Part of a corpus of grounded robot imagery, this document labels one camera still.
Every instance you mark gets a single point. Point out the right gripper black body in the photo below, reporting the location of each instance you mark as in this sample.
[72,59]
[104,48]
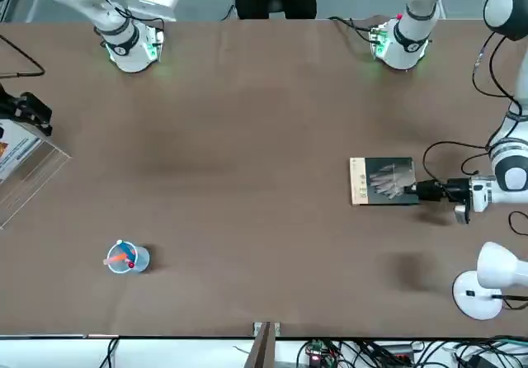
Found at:
[24,106]

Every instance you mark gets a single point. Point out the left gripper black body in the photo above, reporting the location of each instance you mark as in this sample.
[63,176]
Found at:
[458,190]

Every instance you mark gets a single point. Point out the dark hands-cover book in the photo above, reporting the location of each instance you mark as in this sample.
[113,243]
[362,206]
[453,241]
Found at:
[383,182]

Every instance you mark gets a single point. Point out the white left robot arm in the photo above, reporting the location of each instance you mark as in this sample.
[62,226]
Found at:
[408,42]

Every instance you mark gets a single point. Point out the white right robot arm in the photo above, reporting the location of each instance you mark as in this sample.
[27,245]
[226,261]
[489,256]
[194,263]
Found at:
[128,50]

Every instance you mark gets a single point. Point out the clear acrylic storage rack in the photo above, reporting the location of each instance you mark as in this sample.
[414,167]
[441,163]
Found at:
[37,178]

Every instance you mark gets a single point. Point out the white desk lamp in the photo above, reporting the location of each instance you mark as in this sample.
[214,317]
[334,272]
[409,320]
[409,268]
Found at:
[478,298]

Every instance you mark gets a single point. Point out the blue marker white cap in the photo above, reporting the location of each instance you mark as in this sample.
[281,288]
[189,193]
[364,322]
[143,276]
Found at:
[128,250]

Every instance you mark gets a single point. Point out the orange marker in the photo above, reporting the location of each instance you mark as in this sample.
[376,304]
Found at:
[115,258]

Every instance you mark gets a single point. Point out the black power supply unit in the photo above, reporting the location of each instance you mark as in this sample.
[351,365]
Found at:
[392,353]

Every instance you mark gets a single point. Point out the red marker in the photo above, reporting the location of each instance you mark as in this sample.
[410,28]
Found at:
[131,264]

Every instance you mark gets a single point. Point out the clear plastic pen cup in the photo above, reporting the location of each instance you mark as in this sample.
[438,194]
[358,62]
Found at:
[140,258]

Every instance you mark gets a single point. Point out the white control box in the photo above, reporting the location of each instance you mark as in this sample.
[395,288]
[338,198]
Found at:
[165,1]

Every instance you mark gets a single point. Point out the red light circuit board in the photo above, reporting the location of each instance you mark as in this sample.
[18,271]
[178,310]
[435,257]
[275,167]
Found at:
[315,357]

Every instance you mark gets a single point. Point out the chair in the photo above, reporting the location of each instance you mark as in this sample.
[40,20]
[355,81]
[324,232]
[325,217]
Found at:
[275,5]

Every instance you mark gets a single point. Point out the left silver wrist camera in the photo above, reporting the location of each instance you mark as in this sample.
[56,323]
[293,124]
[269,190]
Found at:
[462,214]

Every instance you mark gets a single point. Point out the aluminium divider post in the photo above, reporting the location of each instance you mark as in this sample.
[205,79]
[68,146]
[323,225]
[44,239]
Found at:
[264,347]

